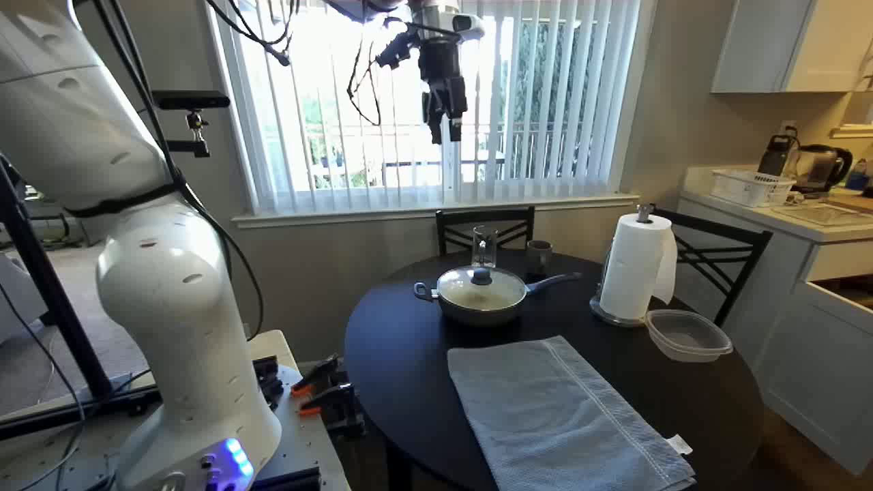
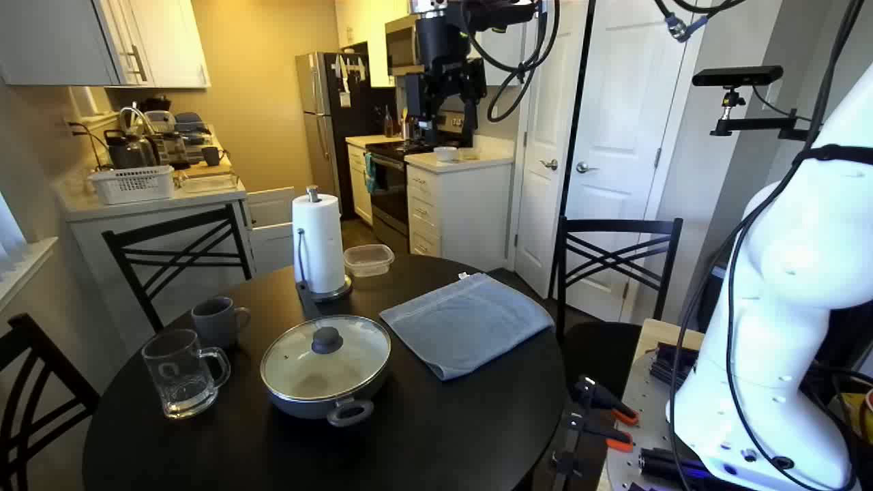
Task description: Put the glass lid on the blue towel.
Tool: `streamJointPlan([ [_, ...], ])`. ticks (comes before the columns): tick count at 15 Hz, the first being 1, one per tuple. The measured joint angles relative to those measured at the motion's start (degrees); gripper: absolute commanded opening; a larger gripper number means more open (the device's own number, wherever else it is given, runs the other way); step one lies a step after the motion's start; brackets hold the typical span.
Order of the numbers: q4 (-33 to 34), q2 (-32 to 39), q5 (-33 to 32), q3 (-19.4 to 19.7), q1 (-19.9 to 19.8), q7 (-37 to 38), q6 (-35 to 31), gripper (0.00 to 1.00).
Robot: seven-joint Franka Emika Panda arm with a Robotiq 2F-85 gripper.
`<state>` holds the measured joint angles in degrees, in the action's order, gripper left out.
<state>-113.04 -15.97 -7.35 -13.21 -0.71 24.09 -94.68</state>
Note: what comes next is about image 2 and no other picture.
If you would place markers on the black stereo camera bar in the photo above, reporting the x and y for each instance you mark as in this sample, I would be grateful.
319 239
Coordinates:
737 74

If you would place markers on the small black box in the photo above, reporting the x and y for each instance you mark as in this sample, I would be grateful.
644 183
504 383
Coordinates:
673 363

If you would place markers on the robot mounting table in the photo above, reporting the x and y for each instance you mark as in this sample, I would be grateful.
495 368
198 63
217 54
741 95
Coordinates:
636 400

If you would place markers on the clear glass mug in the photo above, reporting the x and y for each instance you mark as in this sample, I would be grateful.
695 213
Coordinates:
182 377

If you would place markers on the black cross-back chair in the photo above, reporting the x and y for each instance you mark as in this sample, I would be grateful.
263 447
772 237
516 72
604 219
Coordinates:
600 261
172 261
29 363

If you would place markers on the stainless microwave oven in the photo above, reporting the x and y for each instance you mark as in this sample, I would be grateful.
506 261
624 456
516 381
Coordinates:
400 44

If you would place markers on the white upper kitchen cabinet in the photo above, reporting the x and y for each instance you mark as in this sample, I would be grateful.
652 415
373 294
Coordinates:
98 43

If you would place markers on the glass lid with black knob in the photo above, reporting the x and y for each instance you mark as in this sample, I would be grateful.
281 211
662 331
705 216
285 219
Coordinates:
325 357

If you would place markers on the black kitchen stove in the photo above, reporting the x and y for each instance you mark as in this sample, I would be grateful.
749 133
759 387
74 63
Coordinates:
388 188

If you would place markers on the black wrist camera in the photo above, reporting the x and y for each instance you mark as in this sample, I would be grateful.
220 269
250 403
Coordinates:
495 13

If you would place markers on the grey pan with white interior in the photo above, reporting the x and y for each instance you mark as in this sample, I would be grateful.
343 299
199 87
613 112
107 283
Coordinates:
351 414

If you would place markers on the metal paper towel holder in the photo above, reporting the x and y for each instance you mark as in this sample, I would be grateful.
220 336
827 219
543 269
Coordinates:
311 193

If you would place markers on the black orange-tipped clamp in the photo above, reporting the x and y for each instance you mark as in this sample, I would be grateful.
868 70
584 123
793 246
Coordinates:
596 433
600 396

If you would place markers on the clear plastic storage bin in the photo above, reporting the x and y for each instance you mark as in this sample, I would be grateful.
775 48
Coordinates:
131 182

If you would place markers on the black camera stand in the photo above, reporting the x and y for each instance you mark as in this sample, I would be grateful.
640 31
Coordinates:
759 126

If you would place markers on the grey ceramic mug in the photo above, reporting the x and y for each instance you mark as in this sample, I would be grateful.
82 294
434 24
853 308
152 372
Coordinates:
217 321

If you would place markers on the black coffee maker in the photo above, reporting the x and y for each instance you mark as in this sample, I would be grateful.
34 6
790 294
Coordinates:
128 152

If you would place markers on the blue towel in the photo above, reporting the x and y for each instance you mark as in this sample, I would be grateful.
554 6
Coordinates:
468 323

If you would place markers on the dark refrigerator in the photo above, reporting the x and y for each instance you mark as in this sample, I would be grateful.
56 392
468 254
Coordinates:
332 118

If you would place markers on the white panel door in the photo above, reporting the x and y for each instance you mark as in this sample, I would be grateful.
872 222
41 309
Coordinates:
540 137
629 137

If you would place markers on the white paper towel roll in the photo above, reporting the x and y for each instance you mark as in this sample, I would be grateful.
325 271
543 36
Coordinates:
318 241

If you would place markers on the clear plastic food container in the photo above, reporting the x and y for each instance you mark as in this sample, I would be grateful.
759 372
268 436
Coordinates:
370 261

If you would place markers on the thin black pole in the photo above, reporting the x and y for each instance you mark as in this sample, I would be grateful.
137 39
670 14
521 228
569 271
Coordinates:
574 118

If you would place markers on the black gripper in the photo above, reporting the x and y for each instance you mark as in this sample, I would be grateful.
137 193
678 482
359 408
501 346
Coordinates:
444 43

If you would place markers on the white kitchen counter unit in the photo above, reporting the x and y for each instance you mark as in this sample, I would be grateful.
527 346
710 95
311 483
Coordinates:
97 234

